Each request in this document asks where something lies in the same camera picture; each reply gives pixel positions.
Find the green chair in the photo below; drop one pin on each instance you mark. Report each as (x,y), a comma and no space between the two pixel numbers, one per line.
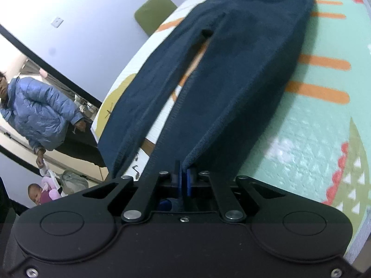
(153,13)

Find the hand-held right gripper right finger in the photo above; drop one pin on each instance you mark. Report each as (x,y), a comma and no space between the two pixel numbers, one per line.
(189,179)

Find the printed play mat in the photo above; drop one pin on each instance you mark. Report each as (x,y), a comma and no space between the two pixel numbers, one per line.
(304,139)

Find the navy blue pants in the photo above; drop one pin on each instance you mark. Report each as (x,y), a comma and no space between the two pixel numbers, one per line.
(232,63)

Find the white wall switch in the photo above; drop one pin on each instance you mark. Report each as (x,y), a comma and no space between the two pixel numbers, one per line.
(57,21)

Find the black door frame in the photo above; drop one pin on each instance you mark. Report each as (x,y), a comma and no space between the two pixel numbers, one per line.
(43,58)

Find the grey bag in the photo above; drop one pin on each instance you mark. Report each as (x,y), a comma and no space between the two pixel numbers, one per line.
(74,181)

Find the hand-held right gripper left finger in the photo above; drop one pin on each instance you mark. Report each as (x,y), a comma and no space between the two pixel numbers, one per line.
(180,179)

